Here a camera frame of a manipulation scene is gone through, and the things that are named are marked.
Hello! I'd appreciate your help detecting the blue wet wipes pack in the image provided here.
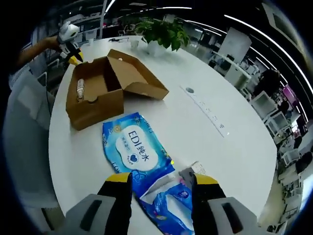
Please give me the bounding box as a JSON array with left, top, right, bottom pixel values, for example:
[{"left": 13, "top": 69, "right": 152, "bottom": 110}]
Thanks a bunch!
[{"left": 102, "top": 112, "right": 176, "bottom": 189}]

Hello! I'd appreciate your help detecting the ceiling air vent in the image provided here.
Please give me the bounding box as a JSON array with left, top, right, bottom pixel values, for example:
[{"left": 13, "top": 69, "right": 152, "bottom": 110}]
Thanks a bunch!
[{"left": 268, "top": 2, "right": 300, "bottom": 47}]

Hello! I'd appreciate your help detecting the white desk socket panel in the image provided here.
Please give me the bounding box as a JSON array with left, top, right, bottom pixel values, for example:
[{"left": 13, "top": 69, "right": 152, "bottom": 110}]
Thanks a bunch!
[{"left": 179, "top": 85, "right": 225, "bottom": 138}]

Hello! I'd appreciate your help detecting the green plant in white pot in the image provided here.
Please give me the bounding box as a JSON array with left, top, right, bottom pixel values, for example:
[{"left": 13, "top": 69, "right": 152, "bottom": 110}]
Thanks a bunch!
[{"left": 135, "top": 16, "right": 191, "bottom": 56}]

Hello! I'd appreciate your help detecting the brown cardboard shoe box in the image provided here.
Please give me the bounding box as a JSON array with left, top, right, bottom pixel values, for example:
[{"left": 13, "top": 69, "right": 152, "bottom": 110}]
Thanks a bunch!
[{"left": 65, "top": 48, "right": 170, "bottom": 131}]

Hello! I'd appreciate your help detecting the row of white office chairs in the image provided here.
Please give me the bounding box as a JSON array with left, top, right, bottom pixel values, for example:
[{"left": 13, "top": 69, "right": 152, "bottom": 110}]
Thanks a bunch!
[{"left": 244, "top": 90, "right": 306, "bottom": 172}]

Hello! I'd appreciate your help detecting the ceiling light strip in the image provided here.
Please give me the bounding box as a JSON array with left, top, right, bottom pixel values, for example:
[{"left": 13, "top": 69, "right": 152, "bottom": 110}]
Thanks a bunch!
[
  {"left": 104, "top": 0, "right": 116, "bottom": 15},
  {"left": 224, "top": 14, "right": 313, "bottom": 91}
]

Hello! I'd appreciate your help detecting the grey mesh office chair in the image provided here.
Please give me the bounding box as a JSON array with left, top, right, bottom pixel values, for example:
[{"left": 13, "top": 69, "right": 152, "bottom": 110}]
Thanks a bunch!
[{"left": 3, "top": 70, "right": 67, "bottom": 231}]

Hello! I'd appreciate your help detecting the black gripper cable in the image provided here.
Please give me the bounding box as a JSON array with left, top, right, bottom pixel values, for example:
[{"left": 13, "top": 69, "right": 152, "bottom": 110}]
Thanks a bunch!
[{"left": 44, "top": 83, "right": 53, "bottom": 116}]

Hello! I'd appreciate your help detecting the white spray bottle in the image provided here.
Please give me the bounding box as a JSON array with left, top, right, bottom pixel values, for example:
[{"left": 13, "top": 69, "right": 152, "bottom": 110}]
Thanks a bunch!
[{"left": 76, "top": 78, "right": 86, "bottom": 101}]

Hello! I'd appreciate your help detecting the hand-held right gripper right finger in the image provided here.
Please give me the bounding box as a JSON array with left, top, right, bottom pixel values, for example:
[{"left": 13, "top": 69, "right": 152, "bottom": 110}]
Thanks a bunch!
[{"left": 192, "top": 173, "right": 259, "bottom": 235}]

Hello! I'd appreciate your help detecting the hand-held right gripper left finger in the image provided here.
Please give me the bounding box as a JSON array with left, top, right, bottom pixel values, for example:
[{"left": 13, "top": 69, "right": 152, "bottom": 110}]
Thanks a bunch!
[{"left": 65, "top": 172, "right": 134, "bottom": 235}]

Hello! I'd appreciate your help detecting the purple screen monitor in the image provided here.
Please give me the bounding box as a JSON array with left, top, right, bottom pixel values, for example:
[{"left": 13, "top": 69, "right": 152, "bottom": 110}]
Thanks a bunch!
[{"left": 282, "top": 84, "right": 298, "bottom": 108}]

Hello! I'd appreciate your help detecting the blue tissue pack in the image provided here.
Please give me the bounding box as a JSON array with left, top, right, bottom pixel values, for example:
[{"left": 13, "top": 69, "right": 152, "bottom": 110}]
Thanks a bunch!
[{"left": 133, "top": 171, "right": 196, "bottom": 235}]

